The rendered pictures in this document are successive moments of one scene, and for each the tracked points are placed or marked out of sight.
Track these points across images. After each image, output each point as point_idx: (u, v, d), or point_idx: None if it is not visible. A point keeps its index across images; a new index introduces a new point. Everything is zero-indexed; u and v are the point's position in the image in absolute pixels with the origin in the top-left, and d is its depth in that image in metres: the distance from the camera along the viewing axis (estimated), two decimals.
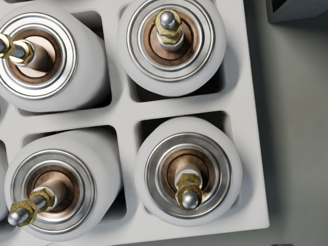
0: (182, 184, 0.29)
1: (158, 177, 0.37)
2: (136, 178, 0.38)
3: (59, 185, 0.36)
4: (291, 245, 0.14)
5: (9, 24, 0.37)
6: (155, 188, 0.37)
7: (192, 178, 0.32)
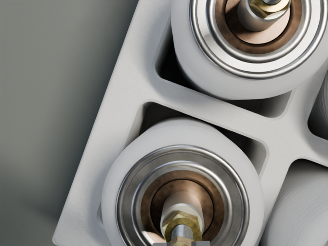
0: (176, 240, 0.16)
1: (201, 171, 0.24)
2: (212, 137, 0.24)
3: (265, 28, 0.23)
4: (207, 242, 0.15)
5: None
6: (188, 159, 0.24)
7: (191, 225, 0.20)
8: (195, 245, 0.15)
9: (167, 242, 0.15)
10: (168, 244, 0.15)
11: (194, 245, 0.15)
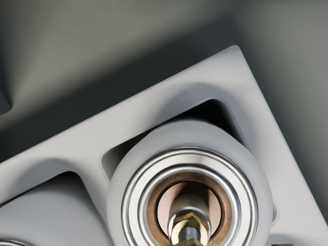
0: None
1: None
2: None
3: None
4: (291, 245, 0.14)
5: None
6: None
7: (178, 229, 0.20)
8: None
9: None
10: None
11: None
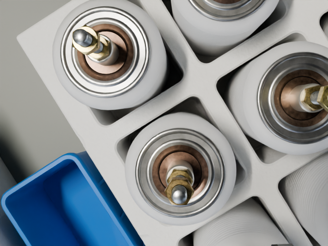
0: None
1: None
2: None
3: None
4: (291, 245, 0.14)
5: (266, 78, 0.35)
6: None
7: None
8: None
9: None
10: None
11: None
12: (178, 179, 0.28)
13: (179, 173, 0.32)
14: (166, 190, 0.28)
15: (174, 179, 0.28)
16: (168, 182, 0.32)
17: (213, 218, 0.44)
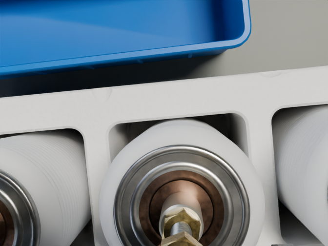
0: None
1: None
2: None
3: None
4: (291, 245, 0.14)
5: None
6: None
7: None
8: None
9: None
10: None
11: None
12: (171, 242, 0.16)
13: (174, 219, 0.20)
14: None
15: (164, 245, 0.16)
16: None
17: (88, 187, 0.33)
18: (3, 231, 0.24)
